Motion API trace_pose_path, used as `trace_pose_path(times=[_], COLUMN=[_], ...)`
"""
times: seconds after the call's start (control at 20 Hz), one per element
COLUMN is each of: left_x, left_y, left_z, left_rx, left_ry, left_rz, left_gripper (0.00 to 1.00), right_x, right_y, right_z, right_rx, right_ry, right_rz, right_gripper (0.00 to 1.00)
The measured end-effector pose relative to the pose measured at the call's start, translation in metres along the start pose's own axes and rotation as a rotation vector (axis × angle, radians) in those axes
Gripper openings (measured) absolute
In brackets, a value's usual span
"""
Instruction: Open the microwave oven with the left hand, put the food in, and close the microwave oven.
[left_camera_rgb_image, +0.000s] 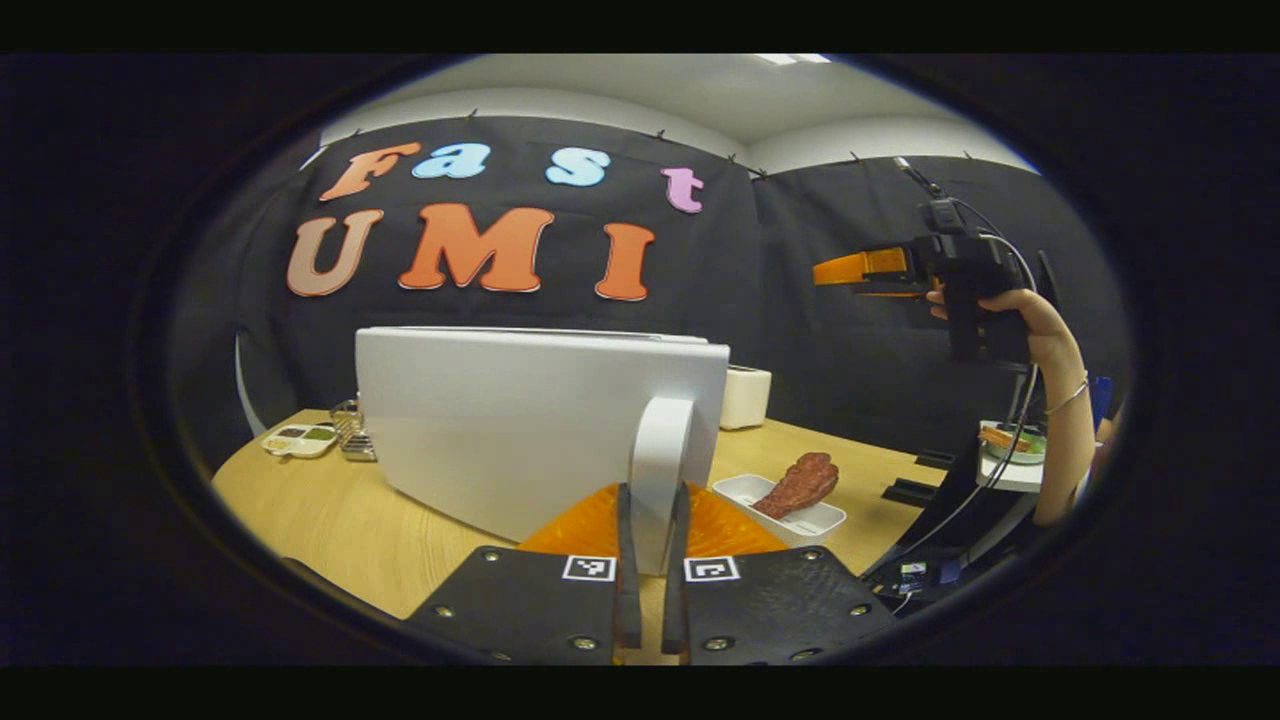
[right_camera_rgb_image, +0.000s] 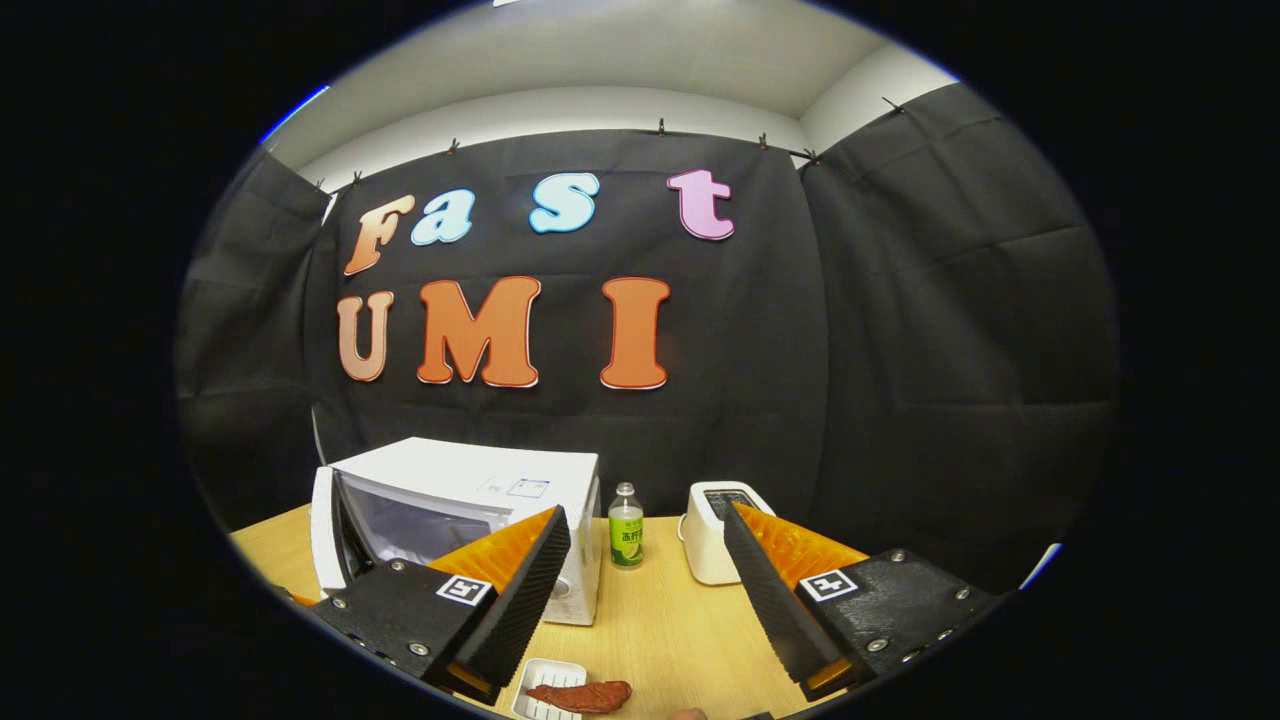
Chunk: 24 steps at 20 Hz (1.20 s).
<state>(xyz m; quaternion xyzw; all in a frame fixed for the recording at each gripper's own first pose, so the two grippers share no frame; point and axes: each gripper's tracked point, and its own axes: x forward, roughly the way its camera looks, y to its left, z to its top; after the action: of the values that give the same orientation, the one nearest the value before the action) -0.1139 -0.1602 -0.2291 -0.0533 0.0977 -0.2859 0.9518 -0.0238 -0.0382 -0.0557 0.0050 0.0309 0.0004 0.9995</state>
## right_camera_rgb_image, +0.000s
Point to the white ribbed tray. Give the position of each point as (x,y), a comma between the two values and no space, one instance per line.
(550,672)

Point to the clear bottle with green label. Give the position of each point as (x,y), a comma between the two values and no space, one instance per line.
(626,535)

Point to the red-brown meat piece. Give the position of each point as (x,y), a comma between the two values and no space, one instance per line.
(585,696)

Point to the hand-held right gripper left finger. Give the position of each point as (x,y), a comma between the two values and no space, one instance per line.
(520,610)

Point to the white toaster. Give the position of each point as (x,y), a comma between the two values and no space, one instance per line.
(705,545)

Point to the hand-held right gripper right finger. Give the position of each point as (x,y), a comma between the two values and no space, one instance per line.
(770,600)

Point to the white microwave oven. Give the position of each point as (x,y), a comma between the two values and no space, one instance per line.
(450,465)

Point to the black backdrop cloth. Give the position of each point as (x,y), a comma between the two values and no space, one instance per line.
(950,350)

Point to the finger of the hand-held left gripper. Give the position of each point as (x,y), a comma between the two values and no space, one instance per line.
(302,598)

